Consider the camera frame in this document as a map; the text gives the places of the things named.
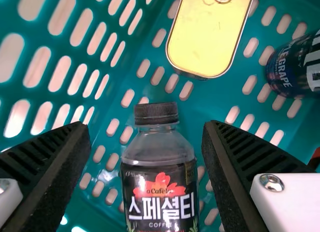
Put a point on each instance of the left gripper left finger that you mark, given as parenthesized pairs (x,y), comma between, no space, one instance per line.
(50,172)

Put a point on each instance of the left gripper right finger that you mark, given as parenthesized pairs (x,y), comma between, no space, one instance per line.
(232,172)

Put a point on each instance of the rectangular tin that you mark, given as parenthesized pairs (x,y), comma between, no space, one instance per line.
(205,37)

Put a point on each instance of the teal shopping basket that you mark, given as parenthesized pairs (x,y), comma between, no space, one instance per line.
(197,112)

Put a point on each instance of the dark coffee bottle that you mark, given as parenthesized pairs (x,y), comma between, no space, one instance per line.
(160,204)

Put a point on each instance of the can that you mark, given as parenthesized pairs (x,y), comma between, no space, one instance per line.
(287,67)

